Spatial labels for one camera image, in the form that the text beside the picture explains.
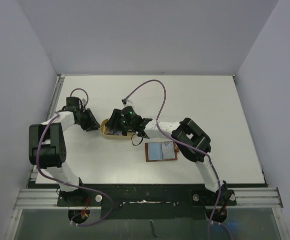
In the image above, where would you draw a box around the beige oval tray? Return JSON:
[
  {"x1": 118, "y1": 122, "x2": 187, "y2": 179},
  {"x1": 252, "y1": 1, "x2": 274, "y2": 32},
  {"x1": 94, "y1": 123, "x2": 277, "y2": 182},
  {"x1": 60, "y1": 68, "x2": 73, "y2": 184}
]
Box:
[{"x1": 100, "y1": 119, "x2": 133, "y2": 140}]

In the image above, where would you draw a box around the brown leather card holder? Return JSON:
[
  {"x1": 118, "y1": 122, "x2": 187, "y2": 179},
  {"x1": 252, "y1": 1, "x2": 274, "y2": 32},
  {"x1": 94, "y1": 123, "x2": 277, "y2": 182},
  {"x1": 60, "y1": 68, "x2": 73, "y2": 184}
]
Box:
[{"x1": 145, "y1": 141, "x2": 179, "y2": 162}]

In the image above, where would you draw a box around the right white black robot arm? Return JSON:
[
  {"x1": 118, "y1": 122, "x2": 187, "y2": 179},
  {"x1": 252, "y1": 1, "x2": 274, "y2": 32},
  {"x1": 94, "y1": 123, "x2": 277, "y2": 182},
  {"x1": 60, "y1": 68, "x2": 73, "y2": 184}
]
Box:
[{"x1": 105, "y1": 106, "x2": 234, "y2": 205}]

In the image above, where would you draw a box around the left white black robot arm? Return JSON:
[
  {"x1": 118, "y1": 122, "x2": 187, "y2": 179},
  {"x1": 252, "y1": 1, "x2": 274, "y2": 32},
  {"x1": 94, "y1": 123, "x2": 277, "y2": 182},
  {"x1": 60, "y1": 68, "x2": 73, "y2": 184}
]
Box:
[{"x1": 28, "y1": 96, "x2": 100, "y2": 206}]

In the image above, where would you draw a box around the black thin wire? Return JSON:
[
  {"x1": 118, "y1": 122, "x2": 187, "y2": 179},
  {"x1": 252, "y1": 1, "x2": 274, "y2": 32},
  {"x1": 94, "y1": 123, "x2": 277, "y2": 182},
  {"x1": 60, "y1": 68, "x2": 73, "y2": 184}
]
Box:
[{"x1": 131, "y1": 132, "x2": 145, "y2": 147}]

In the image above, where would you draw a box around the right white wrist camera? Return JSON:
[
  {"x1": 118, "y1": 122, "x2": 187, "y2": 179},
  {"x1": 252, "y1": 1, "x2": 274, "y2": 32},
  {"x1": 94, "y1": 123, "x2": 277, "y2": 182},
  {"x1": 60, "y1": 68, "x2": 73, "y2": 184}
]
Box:
[{"x1": 122, "y1": 99, "x2": 134, "y2": 107}]

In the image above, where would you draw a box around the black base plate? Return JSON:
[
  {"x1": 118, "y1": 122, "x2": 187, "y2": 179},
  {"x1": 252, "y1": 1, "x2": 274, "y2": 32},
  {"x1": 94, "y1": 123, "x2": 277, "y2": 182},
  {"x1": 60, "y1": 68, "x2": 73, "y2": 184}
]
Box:
[{"x1": 57, "y1": 184, "x2": 237, "y2": 223}]

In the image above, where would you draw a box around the aluminium frame rail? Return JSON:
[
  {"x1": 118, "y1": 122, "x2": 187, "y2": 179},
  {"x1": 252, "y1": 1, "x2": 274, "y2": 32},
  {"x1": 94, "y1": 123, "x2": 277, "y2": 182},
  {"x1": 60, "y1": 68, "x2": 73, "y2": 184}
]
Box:
[{"x1": 14, "y1": 187, "x2": 283, "y2": 210}]

